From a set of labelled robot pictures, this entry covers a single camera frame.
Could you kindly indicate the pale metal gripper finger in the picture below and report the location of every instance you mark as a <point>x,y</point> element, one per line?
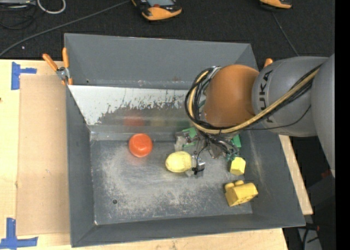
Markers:
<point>181,140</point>
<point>199,164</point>

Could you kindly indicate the yellow toy lemon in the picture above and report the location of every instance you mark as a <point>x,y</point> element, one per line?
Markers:
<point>177,162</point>

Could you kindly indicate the small yellow hexagonal block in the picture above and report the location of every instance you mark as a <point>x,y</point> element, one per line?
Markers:
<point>237,166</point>

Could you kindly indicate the orange-red toy tomato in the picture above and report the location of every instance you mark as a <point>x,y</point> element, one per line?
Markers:
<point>140,145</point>

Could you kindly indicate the yellow toy block with studs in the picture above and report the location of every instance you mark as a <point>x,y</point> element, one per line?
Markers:
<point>240,194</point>

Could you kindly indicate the grey metal bin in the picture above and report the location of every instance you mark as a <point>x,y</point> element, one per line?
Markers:
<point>142,188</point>

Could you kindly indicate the brown cardboard board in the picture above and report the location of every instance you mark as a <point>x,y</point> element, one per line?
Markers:
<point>41,156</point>

